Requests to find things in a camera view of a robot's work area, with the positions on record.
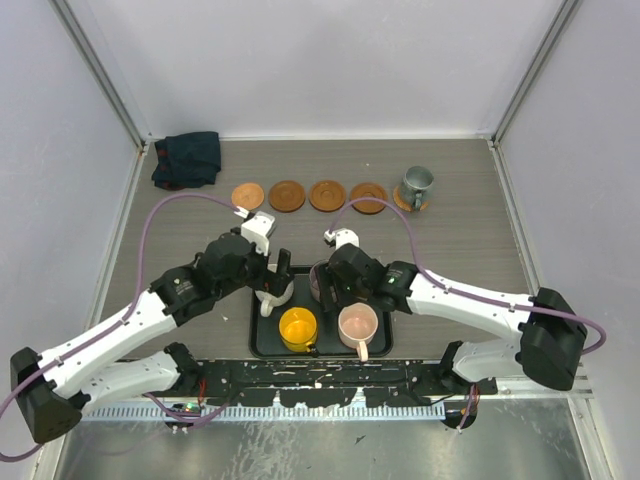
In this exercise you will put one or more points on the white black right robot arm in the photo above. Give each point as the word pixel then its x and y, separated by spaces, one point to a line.
pixel 535 336

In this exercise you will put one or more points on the pink ceramic mug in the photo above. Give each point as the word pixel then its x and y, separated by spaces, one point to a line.
pixel 357 324

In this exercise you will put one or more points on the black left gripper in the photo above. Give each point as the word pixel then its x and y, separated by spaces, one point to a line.
pixel 269 279

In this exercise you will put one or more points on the yellow mug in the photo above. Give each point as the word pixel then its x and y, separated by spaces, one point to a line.
pixel 298 330

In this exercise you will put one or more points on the woven rattan coaster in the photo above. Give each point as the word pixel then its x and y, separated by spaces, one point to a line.
pixel 403 205
pixel 248 195

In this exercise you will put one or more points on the white slotted cable duct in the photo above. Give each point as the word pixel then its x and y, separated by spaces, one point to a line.
pixel 356 411

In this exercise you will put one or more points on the black plastic tray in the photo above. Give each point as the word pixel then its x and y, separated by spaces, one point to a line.
pixel 265 341

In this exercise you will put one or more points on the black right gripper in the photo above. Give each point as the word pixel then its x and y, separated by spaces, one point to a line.
pixel 329 277

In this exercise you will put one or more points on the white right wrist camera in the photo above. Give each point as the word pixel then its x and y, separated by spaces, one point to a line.
pixel 341 237

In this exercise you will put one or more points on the grey ceramic mug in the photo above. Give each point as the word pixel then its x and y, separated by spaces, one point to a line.
pixel 416 187

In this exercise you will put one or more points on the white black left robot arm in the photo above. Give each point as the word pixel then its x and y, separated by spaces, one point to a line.
pixel 54 389

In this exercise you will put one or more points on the white ceramic mug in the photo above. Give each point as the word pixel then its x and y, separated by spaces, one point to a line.
pixel 268 302

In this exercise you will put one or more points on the dark blue folded cloth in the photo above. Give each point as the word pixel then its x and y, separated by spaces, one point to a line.
pixel 187 161

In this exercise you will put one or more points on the purple glass cup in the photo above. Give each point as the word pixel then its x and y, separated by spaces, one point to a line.
pixel 313 281

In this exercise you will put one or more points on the brown wooden coaster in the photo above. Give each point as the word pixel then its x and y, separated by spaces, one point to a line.
pixel 360 195
pixel 327 196
pixel 287 196

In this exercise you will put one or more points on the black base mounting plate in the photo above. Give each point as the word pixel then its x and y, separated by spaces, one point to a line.
pixel 314 383

